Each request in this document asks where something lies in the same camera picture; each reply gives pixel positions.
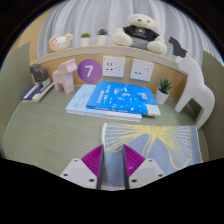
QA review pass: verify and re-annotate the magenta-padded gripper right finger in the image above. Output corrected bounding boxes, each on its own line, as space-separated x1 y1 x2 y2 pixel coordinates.
121 144 167 191

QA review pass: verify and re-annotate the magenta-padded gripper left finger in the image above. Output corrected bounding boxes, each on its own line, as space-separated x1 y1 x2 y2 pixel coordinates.
59 144 106 191

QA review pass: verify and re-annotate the blue towel with yellow print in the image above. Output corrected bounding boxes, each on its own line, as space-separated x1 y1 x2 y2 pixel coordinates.
100 122 204 190

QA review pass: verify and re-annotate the light blue book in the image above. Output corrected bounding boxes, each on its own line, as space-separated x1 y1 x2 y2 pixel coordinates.
64 83 144 122

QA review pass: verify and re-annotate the spiky potted plant white pot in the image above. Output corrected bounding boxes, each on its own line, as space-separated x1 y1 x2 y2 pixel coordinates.
155 77 174 106

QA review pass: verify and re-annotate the dark blue book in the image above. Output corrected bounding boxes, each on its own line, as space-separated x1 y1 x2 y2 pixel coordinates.
21 81 55 103

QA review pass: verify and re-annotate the pink horse figure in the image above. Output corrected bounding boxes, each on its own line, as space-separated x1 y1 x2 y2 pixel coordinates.
51 58 78 95

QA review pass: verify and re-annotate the green desk divider panel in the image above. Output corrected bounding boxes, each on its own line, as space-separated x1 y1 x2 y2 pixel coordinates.
186 49 224 164
0 41 33 158

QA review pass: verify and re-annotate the white horse figure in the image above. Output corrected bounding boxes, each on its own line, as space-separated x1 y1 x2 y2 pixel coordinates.
174 52 216 130

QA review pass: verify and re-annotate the purple round sign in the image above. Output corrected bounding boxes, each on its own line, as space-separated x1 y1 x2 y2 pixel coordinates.
77 58 103 84

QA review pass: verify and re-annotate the grey horse figure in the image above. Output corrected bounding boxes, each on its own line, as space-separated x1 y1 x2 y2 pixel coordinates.
29 63 52 88

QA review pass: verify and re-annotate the wooden desk back shelf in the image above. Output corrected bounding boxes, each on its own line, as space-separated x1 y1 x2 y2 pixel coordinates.
29 44 188 101

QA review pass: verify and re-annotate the black horse figure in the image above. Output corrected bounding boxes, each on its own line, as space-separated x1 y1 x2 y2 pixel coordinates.
167 35 188 58

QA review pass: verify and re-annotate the small cream plush toy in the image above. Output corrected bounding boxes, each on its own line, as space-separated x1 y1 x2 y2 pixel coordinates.
48 33 74 53

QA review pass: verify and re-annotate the small potted plant white pot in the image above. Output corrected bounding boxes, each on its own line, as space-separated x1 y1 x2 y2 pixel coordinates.
95 28 110 46
79 32 92 47

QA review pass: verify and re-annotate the cream teddy bear black shirt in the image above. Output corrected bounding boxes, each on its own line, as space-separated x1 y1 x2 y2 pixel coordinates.
111 13 168 56

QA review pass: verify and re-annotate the white curtain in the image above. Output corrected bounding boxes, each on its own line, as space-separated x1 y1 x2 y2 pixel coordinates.
36 0 221 64

